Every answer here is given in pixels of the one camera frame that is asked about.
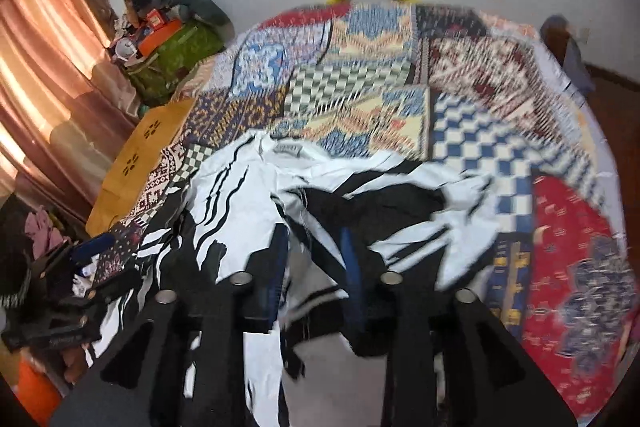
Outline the white black striped garment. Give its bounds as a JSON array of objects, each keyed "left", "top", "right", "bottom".
[{"left": 90, "top": 132, "right": 501, "bottom": 427}]

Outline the orange plastic container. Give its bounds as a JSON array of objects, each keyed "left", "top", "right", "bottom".
[{"left": 15, "top": 357, "right": 63, "bottom": 423}]

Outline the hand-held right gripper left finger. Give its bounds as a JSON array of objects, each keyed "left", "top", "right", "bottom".
[{"left": 50, "top": 223, "right": 291, "bottom": 427}]

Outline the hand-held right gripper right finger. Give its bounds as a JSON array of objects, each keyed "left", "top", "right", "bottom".
[{"left": 340, "top": 227, "right": 591, "bottom": 427}]

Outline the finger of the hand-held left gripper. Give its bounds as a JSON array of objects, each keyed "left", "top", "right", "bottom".
[
  {"left": 70, "top": 232, "right": 118, "bottom": 265},
  {"left": 82, "top": 269, "right": 143, "bottom": 303}
]

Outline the small white round object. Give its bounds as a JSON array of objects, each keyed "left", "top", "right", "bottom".
[{"left": 110, "top": 39, "right": 138, "bottom": 62}]

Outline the pink curtain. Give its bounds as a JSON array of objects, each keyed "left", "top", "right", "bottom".
[{"left": 0, "top": 0, "right": 141, "bottom": 228}]

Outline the blue grey hanging cloth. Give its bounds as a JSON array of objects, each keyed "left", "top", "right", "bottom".
[{"left": 540, "top": 14, "right": 596, "bottom": 95}]

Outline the patchwork printed blanket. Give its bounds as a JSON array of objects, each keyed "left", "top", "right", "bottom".
[{"left": 87, "top": 2, "right": 628, "bottom": 423}]

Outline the brown board with flower cutouts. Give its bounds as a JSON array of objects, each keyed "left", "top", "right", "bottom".
[{"left": 85, "top": 99, "right": 196, "bottom": 238}]

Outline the pink crumpled cloth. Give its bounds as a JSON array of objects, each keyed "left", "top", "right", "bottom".
[{"left": 25, "top": 207, "right": 71, "bottom": 258}]

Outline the green printed bag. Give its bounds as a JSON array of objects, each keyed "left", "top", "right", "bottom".
[{"left": 122, "top": 19, "right": 226, "bottom": 108}]

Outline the grey bundled cloth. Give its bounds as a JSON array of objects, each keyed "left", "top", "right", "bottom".
[{"left": 155, "top": 0, "right": 233, "bottom": 28}]

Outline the orange box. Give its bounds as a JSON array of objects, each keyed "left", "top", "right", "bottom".
[{"left": 137, "top": 9, "right": 183, "bottom": 55}]

